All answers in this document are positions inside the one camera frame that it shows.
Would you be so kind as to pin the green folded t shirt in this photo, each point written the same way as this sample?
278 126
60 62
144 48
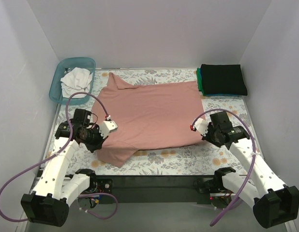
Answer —
199 79

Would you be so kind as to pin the white t shirt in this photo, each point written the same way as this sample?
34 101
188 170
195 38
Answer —
77 80

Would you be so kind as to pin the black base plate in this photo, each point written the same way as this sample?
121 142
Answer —
199 189

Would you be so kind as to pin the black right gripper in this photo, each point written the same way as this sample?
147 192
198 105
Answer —
208 135

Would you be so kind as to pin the teal plastic basket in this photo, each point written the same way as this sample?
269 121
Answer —
64 67

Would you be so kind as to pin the pink t shirt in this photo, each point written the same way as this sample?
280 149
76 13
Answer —
149 117

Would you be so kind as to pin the blue folded t shirt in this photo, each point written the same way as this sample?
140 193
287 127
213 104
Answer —
220 95

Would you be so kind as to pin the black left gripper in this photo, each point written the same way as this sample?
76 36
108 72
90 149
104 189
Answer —
97 143

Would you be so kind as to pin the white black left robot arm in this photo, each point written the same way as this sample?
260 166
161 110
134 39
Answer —
50 199

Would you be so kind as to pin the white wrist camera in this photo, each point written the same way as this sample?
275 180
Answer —
200 126
107 126

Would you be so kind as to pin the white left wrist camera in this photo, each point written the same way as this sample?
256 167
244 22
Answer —
107 126

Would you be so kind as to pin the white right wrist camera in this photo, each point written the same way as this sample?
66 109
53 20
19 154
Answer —
200 126

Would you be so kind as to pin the black folded t shirt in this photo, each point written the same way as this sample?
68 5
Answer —
222 80

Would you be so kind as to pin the floral table mat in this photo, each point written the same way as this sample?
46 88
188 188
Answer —
197 159

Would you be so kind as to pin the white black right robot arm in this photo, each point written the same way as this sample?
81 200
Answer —
273 202

